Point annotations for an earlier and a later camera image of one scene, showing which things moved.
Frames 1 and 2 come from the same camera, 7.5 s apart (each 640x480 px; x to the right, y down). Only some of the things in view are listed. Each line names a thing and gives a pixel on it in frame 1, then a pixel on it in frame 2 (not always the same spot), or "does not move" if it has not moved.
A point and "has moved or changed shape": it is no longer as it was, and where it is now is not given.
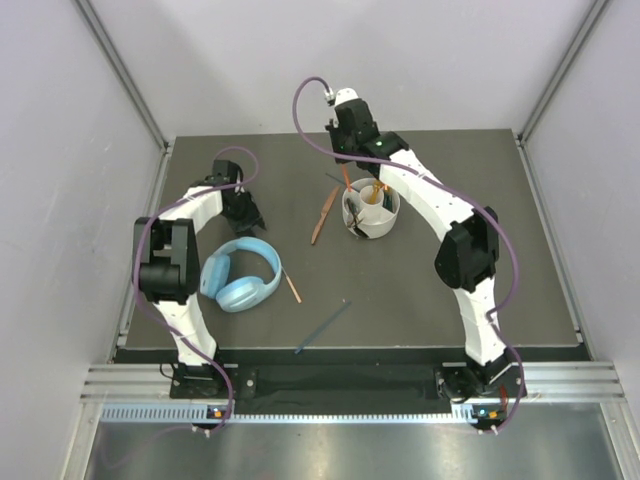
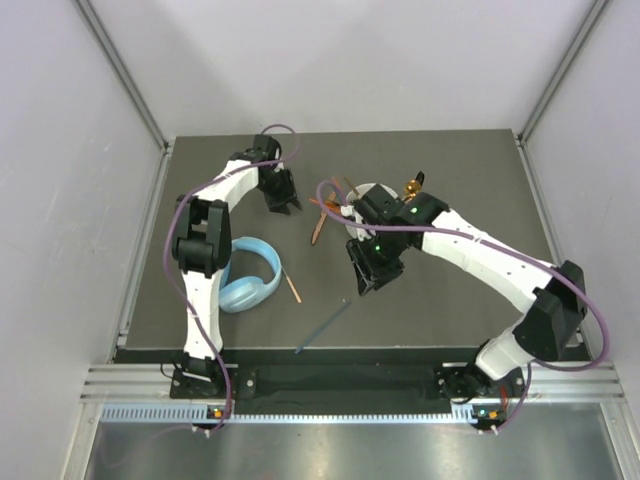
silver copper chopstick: (292, 286) does not move
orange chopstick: (346, 178) → (336, 186)
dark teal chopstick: (323, 327) does not move
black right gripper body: (341, 143) → (377, 257)
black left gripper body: (244, 213) → (278, 188)
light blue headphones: (243, 294) does not move
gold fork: (373, 197) has moved or changed shape
